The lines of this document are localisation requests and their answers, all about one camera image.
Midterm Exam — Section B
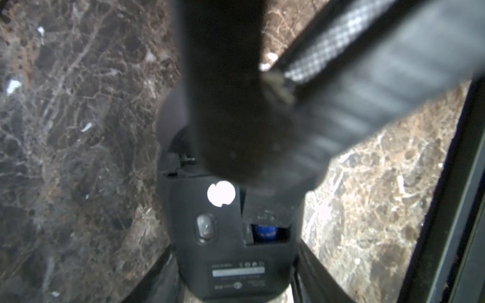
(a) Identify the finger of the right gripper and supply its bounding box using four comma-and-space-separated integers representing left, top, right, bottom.
261, 1, 484, 212
172, 1, 299, 184

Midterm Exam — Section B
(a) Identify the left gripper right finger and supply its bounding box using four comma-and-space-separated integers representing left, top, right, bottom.
291, 241, 354, 303

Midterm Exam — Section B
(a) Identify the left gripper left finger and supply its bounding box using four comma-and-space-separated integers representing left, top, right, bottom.
121, 246, 185, 303

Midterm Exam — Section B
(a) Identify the black wireless mouse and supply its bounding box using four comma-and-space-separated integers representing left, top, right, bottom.
156, 81, 304, 302

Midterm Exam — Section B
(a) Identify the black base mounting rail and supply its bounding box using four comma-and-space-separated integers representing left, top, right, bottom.
398, 77, 484, 302

